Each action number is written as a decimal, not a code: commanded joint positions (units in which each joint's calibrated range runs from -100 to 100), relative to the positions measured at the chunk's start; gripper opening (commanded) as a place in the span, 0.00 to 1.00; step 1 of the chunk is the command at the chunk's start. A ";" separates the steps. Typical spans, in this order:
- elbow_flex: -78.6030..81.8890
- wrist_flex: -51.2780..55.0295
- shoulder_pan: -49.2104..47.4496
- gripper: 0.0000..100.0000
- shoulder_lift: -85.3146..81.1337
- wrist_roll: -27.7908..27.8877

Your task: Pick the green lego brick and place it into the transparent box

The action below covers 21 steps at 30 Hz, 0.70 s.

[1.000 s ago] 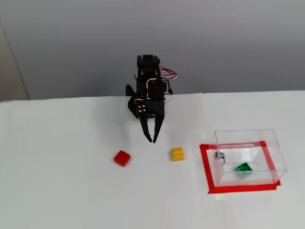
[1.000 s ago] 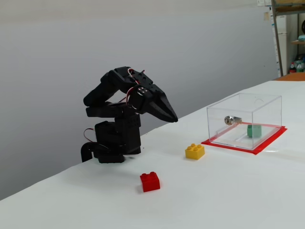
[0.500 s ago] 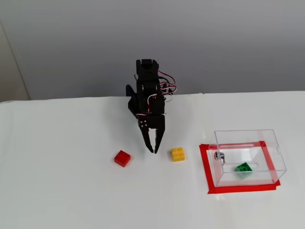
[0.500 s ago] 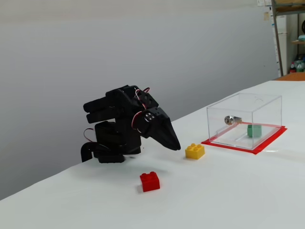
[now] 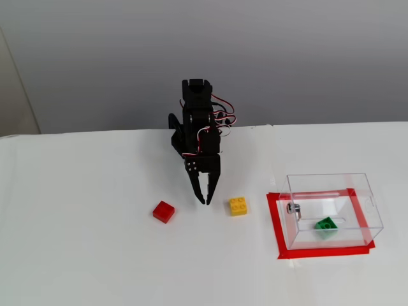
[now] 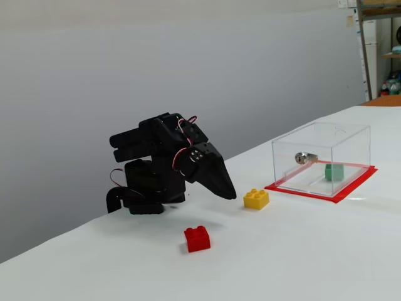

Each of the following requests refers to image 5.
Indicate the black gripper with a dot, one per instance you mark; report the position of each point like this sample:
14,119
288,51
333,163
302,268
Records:
206,164

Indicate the green lego brick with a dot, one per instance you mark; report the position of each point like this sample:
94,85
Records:
325,225

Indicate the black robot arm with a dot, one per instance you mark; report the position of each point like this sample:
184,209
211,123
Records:
196,95

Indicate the yellow lego brick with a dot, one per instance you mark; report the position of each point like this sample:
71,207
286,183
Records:
239,207

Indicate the red lego brick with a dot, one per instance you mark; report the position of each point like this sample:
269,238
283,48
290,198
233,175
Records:
163,212

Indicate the transparent acrylic box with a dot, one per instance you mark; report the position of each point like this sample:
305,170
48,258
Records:
334,197

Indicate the silver cam lock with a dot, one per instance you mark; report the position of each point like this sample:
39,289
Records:
293,210

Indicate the beige board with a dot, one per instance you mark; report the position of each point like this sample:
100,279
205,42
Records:
16,95

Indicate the red tape frame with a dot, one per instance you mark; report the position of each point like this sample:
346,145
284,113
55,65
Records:
274,223

